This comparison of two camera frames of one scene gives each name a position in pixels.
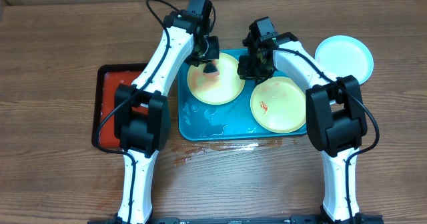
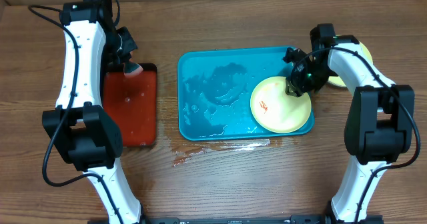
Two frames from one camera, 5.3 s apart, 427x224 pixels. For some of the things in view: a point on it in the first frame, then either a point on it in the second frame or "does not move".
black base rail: (315, 219) does not move
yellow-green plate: (278, 105) does not move
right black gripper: (249, 74) to (297, 83)
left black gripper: (214, 54) to (131, 46)
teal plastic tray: (199, 121) does not move
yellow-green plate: (224, 89) to (337, 81)
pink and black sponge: (210, 69) to (132, 69)
